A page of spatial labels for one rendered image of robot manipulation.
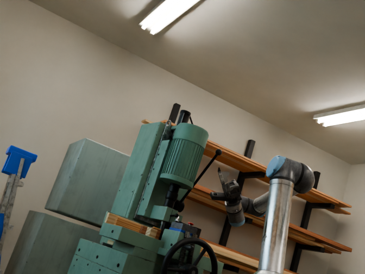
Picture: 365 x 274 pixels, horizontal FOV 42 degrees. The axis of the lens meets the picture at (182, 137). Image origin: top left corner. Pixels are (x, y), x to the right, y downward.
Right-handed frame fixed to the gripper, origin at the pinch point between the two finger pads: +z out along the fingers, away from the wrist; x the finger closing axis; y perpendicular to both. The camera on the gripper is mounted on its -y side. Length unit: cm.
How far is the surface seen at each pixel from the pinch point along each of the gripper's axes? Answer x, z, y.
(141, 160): -22.5, 11.2, -37.1
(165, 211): 15.0, 3.6, -34.4
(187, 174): 5.8, 13.2, -17.8
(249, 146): -224, -161, 80
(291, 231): -138, -219, 83
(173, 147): -7.1, 22.3, -19.5
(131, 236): 35, 14, -52
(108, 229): 25, 14, -62
